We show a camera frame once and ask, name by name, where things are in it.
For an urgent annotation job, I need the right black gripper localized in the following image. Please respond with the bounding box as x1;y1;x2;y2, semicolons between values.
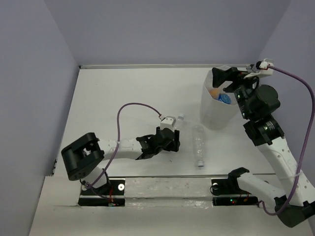
211;67;262;119

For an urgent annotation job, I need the orange juice bottle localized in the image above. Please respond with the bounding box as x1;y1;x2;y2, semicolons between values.
208;88;220;99

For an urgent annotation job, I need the blue label bottle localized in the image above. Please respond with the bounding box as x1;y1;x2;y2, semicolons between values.
218;93;232;105

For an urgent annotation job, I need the clear bottle grey cap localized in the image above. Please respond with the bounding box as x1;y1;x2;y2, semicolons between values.
175;114;186;131

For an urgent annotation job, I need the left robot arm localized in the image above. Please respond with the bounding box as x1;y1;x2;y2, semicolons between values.
61;127;180;194

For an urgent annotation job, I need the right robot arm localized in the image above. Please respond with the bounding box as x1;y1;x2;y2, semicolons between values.
211;63;315;228

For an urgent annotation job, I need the white plastic bin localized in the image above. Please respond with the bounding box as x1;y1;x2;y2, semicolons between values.
199;70;239;130

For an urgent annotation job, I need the clear bottle right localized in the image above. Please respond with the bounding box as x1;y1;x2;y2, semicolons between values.
191;125;205;168

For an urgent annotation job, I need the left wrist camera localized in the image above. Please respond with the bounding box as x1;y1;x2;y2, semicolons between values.
159;116;176;132

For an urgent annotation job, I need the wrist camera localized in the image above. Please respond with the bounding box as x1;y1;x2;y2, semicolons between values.
244;59;274;79
159;116;176;132

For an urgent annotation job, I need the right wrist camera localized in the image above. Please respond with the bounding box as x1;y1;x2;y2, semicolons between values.
244;59;274;79

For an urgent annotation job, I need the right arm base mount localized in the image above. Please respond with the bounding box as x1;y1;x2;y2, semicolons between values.
210;178;259;207

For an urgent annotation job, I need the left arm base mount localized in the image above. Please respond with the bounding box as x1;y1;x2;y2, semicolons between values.
78;178;126;207

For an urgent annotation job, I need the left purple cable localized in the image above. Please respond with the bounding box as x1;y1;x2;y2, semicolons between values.
81;102;163;200

